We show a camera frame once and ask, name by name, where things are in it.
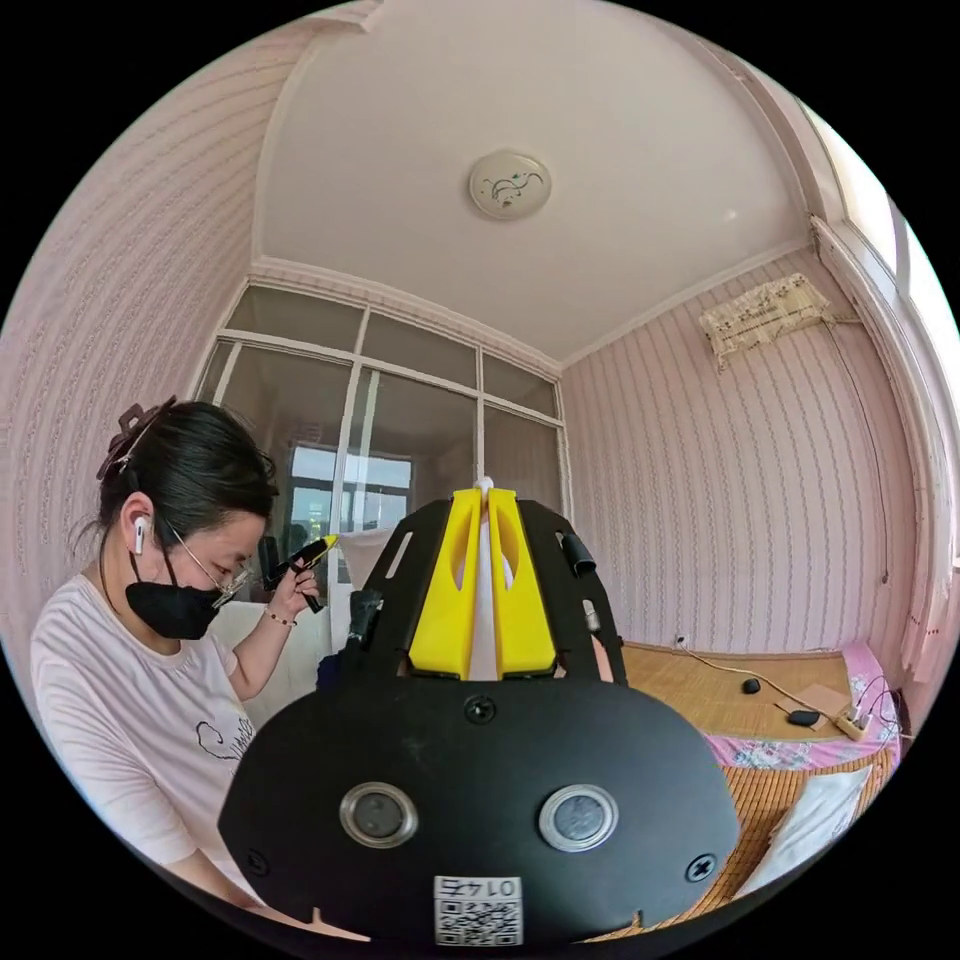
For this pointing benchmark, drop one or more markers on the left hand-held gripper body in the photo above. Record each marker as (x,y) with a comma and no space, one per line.
(298,559)

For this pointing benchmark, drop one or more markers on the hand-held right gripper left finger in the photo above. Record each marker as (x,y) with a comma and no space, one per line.
(444,615)

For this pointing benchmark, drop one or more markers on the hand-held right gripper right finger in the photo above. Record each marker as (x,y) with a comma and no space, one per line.
(525,622)

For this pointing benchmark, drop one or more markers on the person's right forearm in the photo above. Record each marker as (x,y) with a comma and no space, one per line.
(217,881)

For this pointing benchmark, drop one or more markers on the person's left forearm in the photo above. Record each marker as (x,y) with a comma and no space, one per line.
(259,652)

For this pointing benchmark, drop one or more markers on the person's left hand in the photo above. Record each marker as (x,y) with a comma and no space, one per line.
(289,596)

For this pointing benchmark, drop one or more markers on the large glazed partition window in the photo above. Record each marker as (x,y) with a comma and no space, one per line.
(390,420)

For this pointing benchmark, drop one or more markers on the bed with woven mat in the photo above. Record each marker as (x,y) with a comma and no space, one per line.
(697,675)

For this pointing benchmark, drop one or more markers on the person's body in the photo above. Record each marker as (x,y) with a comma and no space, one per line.
(127,675)

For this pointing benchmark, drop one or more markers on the flat brown cardboard piece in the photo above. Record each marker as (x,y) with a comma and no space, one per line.
(821,697)

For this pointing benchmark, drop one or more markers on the white power strip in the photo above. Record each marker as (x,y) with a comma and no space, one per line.
(855,724)

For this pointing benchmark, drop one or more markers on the white pillow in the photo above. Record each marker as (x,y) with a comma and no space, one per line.
(814,825)

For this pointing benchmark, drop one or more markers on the cloth-covered air conditioner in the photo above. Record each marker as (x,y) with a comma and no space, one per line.
(761,315)

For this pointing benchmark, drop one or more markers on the round ceiling lamp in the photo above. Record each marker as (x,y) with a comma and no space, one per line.
(510,184)

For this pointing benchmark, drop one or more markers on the bright window with curtain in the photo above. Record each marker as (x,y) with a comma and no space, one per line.
(892,360)

